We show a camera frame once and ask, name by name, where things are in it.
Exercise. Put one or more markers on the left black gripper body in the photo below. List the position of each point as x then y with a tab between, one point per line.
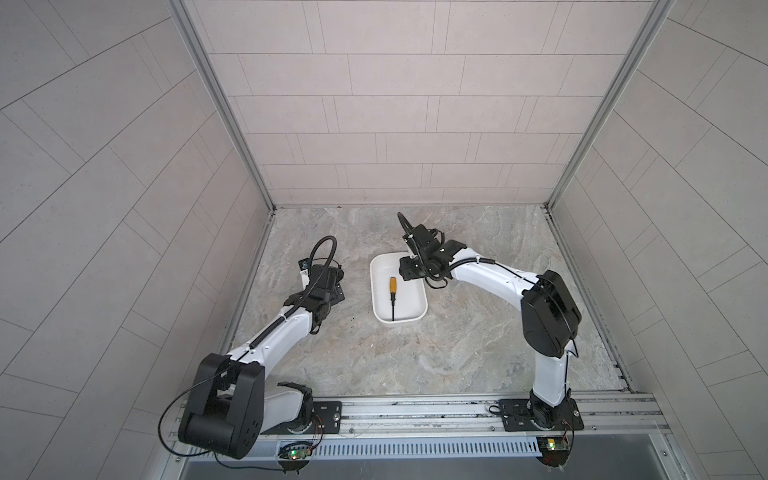
336	292

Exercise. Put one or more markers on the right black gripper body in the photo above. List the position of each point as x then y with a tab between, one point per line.
418	266

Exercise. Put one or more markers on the orange handled screwdriver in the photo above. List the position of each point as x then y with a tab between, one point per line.
393	296

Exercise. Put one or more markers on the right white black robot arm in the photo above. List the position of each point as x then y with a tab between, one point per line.
549	316

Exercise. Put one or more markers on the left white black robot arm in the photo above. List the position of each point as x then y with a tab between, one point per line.
229	406

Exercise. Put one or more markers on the white rectangular plastic bin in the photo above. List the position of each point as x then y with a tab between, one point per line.
411	303

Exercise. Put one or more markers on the left small circuit board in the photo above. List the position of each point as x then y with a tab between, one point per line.
299	451

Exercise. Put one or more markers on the small circuit board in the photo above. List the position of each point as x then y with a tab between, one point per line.
555	452
299	451

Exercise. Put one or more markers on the right small circuit board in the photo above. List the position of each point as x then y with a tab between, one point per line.
555	452

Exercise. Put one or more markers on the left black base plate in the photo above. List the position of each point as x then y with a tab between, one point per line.
326	414

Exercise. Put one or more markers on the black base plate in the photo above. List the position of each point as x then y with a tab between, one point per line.
326	414
536	415

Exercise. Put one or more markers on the white slotted cable duct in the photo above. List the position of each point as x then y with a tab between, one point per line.
435	447

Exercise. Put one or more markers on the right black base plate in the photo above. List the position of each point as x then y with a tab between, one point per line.
536	415

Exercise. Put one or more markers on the aluminium mounting rail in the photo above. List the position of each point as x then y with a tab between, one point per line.
605	412

